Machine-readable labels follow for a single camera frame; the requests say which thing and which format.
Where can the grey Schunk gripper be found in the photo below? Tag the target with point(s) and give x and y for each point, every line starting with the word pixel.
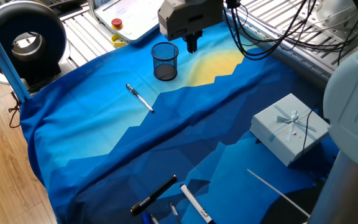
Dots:
pixel 188 15

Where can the black and silver gel pen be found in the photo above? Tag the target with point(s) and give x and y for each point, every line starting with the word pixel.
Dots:
pixel 140 98

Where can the black mesh pen holder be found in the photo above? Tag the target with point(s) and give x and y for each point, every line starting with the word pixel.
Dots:
pixel 165 73

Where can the long black pen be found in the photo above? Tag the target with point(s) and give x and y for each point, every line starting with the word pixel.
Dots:
pixel 154 195

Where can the thin grey pen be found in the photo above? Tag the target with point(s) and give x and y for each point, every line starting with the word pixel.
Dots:
pixel 154 219
pixel 174 212

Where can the white teach pendant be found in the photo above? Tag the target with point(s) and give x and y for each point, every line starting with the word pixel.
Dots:
pixel 135 18

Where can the yellow plastic hook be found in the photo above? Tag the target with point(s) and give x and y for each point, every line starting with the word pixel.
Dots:
pixel 114 40

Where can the blue mountain print cloth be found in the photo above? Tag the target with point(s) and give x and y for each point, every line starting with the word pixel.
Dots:
pixel 104 124

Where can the light blue gift box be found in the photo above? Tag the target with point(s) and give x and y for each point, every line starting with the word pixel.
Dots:
pixel 278 137

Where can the white marker black cap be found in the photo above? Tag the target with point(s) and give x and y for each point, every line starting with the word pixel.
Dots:
pixel 194 202

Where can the white marker blue cap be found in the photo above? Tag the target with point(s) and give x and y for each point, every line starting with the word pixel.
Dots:
pixel 145 218

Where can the aluminium table rail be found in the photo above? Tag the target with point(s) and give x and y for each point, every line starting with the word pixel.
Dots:
pixel 291 56

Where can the blue frame post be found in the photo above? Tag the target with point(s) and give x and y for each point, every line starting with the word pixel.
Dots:
pixel 2 56

